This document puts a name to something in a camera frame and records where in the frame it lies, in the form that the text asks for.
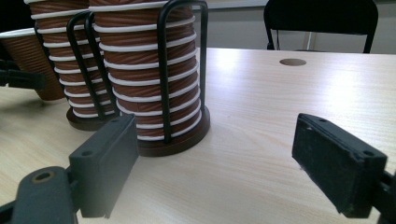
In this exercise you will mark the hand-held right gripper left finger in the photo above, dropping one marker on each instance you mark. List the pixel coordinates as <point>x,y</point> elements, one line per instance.
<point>104,161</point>

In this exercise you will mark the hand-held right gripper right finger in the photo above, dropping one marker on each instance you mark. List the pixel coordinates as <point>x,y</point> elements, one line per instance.
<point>339,165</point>

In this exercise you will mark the single brown ribbed cup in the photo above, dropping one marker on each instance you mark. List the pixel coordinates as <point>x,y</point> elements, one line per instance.
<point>34,53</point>

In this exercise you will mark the stack of brown paper cups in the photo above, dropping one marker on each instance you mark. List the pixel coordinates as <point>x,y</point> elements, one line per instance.
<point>134,74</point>
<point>53,38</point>

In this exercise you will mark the round table grommet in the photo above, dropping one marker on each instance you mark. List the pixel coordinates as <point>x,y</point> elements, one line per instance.
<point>292,62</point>

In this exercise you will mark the black folding chair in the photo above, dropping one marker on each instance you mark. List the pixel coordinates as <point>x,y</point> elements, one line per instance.
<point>320,15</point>

